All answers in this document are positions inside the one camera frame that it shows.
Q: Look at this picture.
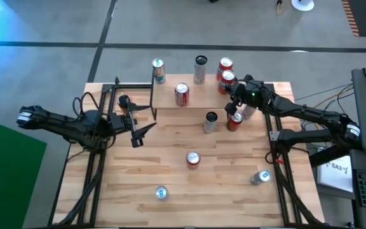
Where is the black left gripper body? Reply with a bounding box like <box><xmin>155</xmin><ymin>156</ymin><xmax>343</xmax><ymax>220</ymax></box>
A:
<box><xmin>110</xmin><ymin>94</ymin><xmax>144</xmax><ymax>148</ymax></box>

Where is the wooden shelf with black legs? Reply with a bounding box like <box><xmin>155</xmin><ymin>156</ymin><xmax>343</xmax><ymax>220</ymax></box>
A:
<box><xmin>149</xmin><ymin>69</ymin><xmax>238</xmax><ymax>121</ymax></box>

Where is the red Fanta strawberry can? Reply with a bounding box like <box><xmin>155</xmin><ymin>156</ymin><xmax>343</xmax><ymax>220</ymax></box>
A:
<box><xmin>218</xmin><ymin>69</ymin><xmax>236</xmax><ymax>95</ymax></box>
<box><xmin>186</xmin><ymin>151</ymin><xmax>201</xmax><ymax>170</ymax></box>
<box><xmin>215</xmin><ymin>57</ymin><xmax>234</xmax><ymax>82</ymax></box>

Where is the red soda can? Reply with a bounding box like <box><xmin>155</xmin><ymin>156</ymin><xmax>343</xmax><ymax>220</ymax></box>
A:
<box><xmin>226</xmin><ymin>111</ymin><xmax>244</xmax><ymax>132</ymax></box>

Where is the yellow floor cable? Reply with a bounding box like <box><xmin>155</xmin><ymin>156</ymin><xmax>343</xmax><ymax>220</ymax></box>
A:
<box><xmin>309</xmin><ymin>90</ymin><xmax>355</xmax><ymax>109</ymax></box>

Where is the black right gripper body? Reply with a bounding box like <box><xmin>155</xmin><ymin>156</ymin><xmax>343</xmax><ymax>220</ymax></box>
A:
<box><xmin>224</xmin><ymin>74</ymin><xmax>273</xmax><ymax>116</ymax></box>

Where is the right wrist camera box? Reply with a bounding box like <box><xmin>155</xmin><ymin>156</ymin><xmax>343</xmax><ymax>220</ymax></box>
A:
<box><xmin>241</xmin><ymin>83</ymin><xmax>265</xmax><ymax>104</ymax></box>

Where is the black aluminium table frame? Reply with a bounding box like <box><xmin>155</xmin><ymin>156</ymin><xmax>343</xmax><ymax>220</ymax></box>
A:
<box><xmin>48</xmin><ymin>76</ymin><xmax>325</xmax><ymax>228</ymax></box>

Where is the silver blue drink can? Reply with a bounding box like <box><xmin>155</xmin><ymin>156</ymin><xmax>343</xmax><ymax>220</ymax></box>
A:
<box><xmin>151</xmin><ymin>57</ymin><xmax>166</xmax><ymax>85</ymax></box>
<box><xmin>250</xmin><ymin>169</ymin><xmax>272</xmax><ymax>186</ymax></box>
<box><xmin>154</xmin><ymin>184</ymin><xmax>170</xmax><ymax>200</ymax></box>

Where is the left camera cable loop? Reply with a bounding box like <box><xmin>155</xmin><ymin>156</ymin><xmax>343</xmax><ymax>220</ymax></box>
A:
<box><xmin>72</xmin><ymin>91</ymin><xmax>104</xmax><ymax>119</ymax></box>

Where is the white SA3 sign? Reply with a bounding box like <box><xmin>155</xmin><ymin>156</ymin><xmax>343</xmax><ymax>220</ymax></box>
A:
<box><xmin>316</xmin><ymin>155</ymin><xmax>354</xmax><ymax>193</ymax></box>

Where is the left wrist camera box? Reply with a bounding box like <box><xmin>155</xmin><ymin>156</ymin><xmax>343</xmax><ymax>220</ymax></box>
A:
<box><xmin>110</xmin><ymin>113</ymin><xmax>127</xmax><ymax>132</ymax></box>

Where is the green floor mat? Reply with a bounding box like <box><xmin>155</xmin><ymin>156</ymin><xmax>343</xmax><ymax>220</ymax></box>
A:
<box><xmin>0</xmin><ymin>116</ymin><xmax>48</xmax><ymax>229</ymax></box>

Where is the black floor cable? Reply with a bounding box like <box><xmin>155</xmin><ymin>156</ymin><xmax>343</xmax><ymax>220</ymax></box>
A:
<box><xmin>294</xmin><ymin>83</ymin><xmax>354</xmax><ymax>102</ymax></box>

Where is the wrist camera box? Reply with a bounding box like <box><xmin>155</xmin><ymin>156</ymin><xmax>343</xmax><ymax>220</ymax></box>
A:
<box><xmin>241</xmin><ymin>83</ymin><xmax>265</xmax><ymax>104</ymax></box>
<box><xmin>110</xmin><ymin>113</ymin><xmax>127</xmax><ymax>132</ymax></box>

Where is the white Celsius can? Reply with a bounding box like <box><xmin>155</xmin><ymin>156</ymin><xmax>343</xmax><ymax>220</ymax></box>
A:
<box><xmin>193</xmin><ymin>55</ymin><xmax>208</xmax><ymax>85</ymax></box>
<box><xmin>203</xmin><ymin>111</ymin><xmax>219</xmax><ymax>135</ymax></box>
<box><xmin>241</xmin><ymin>104</ymin><xmax>257</xmax><ymax>120</ymax></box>

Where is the black desk leg bar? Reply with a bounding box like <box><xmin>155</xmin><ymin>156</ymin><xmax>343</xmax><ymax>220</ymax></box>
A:
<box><xmin>308</xmin><ymin>144</ymin><xmax>355</xmax><ymax>168</ymax></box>

